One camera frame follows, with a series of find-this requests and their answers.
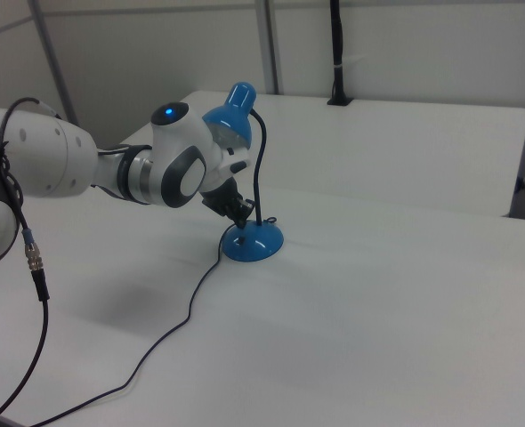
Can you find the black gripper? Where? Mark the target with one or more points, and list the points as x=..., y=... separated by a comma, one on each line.
x=222, y=195

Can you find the blue gooseneck desk lamp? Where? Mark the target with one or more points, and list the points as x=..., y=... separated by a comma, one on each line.
x=250, y=245

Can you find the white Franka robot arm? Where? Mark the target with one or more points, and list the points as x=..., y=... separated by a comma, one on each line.
x=67, y=160

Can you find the black clamped pole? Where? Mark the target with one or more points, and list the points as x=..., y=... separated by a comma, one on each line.
x=337, y=44

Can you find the grey partition frame post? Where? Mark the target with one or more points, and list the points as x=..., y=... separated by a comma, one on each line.
x=55, y=62
x=271, y=44

